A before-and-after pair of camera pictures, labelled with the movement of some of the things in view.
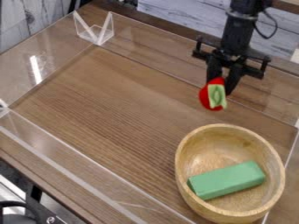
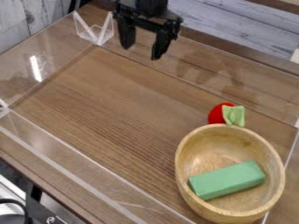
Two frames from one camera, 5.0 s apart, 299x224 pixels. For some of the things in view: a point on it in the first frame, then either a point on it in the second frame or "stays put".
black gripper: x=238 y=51 to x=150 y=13
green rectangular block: x=226 y=180 stays put
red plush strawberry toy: x=213 y=94 to x=225 y=113
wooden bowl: x=215 y=149 stays put
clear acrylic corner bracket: x=95 y=33 stays put
